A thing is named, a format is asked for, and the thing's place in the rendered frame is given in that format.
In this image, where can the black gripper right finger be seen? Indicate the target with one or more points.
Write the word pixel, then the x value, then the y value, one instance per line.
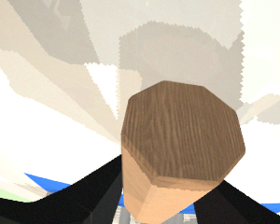
pixel 225 204

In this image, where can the blue flat strip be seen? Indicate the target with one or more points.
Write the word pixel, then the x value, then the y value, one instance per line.
pixel 50 185

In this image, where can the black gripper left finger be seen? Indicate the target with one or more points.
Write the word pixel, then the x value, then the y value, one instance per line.
pixel 91 200

